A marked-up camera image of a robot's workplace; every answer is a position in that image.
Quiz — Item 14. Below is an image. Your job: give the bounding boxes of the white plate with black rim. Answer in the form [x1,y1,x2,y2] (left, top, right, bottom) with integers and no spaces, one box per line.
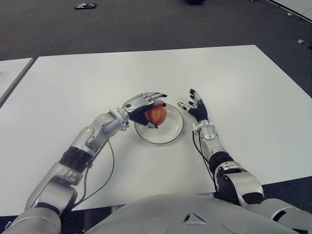
[134,102,185,145]

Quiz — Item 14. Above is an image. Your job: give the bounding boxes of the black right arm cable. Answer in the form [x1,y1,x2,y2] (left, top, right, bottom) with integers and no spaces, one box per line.
[192,130,219,193]

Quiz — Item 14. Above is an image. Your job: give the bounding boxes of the silver robot torso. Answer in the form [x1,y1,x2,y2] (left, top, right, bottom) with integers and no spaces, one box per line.
[84,194,303,234]

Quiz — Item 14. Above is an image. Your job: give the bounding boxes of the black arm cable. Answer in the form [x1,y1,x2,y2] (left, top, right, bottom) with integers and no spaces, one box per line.
[192,130,219,193]
[73,140,115,207]

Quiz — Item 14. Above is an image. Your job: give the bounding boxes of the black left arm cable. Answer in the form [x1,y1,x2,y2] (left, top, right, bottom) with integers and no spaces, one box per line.
[73,140,115,207]

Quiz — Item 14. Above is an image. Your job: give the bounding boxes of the dark object on floor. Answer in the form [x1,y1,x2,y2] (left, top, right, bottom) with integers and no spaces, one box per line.
[74,2,98,10]

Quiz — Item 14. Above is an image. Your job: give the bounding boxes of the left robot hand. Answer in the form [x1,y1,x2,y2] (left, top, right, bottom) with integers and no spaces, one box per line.
[121,92,168,129]

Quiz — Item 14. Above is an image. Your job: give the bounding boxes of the red apple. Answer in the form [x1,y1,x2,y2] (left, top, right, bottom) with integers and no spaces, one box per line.
[145,104,168,126]

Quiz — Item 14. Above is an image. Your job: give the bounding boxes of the white side table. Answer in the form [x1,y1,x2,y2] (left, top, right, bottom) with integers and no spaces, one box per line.
[0,58,34,108]

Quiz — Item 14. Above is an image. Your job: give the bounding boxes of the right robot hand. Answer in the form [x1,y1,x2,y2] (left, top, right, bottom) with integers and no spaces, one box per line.
[177,88,209,122]

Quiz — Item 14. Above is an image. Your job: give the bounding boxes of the white table with cable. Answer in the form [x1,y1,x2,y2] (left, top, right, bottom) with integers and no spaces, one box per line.
[267,0,312,20]

